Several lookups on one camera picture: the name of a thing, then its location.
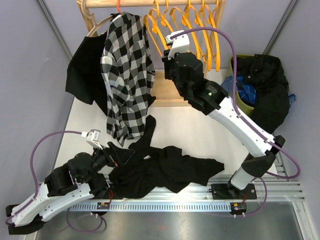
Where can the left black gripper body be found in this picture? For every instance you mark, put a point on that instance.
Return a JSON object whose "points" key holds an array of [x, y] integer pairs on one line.
{"points": [[101, 158]]}

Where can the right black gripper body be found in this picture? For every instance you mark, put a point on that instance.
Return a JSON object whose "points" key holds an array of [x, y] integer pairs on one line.
{"points": [[170, 68]]}

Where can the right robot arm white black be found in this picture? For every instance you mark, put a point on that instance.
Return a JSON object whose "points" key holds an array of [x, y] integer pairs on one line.
{"points": [[208, 97]]}

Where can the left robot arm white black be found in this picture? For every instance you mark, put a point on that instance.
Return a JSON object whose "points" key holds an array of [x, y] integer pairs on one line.
{"points": [[76, 181]]}

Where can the black white checkered shirt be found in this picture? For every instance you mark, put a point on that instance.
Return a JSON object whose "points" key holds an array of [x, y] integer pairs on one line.
{"points": [[128, 74]]}

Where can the blue checked shirt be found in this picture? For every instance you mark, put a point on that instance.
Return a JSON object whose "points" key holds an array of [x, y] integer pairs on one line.
{"points": [[247, 92]]}

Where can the black t-shirt on rack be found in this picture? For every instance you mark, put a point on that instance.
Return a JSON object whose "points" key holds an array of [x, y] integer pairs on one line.
{"points": [[84, 80]]}

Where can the red orange hanger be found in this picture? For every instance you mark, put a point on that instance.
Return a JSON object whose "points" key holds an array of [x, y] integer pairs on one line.
{"points": [[118, 6]]}

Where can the wooden clothes rack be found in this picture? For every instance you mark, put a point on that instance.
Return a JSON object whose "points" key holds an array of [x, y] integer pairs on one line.
{"points": [[164, 91]]}

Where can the green laundry basket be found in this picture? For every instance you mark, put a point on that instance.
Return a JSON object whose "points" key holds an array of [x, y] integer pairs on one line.
{"points": [[244, 107]]}

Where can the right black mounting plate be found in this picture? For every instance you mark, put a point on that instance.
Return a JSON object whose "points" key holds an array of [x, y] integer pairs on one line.
{"points": [[226, 191]]}

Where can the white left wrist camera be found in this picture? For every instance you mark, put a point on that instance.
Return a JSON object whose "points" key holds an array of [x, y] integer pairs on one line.
{"points": [[92, 138]]}

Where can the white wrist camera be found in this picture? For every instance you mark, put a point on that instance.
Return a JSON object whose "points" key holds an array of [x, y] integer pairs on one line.
{"points": [[179, 43], [92, 138]]}

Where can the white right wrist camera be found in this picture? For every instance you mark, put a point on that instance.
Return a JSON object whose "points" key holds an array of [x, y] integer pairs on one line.
{"points": [[179, 43]]}

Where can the white slotted cable duct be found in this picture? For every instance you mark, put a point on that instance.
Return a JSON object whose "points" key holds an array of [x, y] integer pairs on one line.
{"points": [[117, 206]]}

